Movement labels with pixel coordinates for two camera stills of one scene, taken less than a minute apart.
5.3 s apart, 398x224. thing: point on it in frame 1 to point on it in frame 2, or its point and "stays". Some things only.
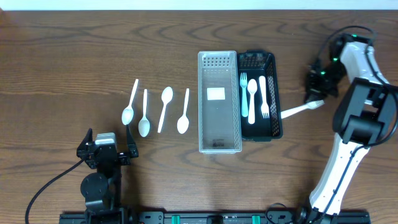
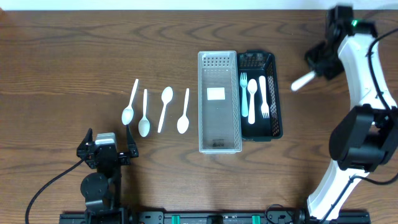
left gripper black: [106, 152] stays
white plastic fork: [265, 108] stays
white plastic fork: [311, 105] to [301, 80]
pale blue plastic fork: [243, 81] stays
